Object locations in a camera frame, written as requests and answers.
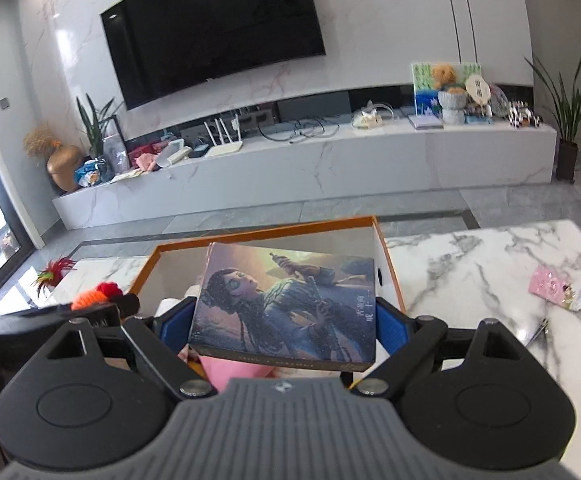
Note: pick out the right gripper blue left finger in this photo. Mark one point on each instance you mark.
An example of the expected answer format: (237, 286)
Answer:
(156, 343)

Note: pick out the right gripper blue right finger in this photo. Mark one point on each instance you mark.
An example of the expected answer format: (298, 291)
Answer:
(411, 344)

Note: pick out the pink card holder wallet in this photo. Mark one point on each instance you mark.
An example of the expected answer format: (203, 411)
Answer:
(219, 372)

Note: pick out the illustrated book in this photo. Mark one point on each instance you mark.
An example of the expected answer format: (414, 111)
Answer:
(318, 312)

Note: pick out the white plush striped hat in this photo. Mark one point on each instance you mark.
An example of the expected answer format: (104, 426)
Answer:
(107, 293)

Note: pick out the orange cardboard storage box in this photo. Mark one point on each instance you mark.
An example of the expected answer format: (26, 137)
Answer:
(172, 268)

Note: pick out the red feather toy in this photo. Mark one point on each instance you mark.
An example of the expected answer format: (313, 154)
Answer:
(52, 274)

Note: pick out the small scissors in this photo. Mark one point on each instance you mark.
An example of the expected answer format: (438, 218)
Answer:
(540, 332)

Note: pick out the green potted plant left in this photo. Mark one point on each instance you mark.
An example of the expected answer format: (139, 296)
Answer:
(101, 128)

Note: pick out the green potted plant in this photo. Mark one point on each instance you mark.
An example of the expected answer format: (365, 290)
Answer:
(566, 112)
(101, 128)

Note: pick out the white tv console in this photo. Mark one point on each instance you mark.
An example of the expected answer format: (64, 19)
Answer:
(393, 159)

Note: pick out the golden vase with dried flowers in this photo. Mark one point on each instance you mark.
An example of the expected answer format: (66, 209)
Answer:
(61, 160)

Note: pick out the white wifi router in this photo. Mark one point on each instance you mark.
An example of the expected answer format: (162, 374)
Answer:
(222, 142)

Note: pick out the green blue picture board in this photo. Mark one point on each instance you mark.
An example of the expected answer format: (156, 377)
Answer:
(431, 78)

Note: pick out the teddy bear in basket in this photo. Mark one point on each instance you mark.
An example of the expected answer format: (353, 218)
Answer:
(452, 96)

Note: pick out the cow figurines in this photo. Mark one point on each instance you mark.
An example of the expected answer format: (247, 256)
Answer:
(520, 115)

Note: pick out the round paper fan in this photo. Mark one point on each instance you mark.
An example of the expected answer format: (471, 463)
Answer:
(478, 89)

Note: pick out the green potted plant right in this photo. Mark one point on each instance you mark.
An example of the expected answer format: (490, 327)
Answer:
(566, 112)

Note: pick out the black television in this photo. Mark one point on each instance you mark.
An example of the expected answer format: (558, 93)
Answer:
(159, 47)

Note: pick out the pink card with keychain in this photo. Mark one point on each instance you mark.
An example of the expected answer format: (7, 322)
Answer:
(554, 287)

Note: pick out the white charger with cables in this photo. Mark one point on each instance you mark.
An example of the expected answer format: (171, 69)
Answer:
(372, 115)

